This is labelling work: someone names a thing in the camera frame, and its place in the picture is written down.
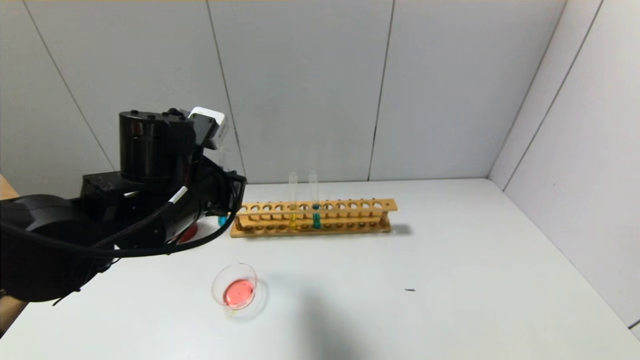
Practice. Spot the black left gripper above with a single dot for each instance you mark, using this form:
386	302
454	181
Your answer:
236	191

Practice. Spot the test tube with blue-green liquid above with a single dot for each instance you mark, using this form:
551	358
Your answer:
316	220
222	220

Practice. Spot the red and black left arm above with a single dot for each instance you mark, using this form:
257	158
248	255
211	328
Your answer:
150	145

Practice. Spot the test tube with yellow liquid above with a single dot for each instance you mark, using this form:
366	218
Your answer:
292	220

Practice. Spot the wooden test tube rack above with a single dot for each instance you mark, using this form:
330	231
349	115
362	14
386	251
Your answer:
391	204

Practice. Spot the dark red cup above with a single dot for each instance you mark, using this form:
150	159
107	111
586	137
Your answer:
189	234

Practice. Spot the clear glass beaker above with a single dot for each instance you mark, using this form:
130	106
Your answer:
240	295

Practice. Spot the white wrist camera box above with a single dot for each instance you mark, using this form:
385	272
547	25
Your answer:
212	125

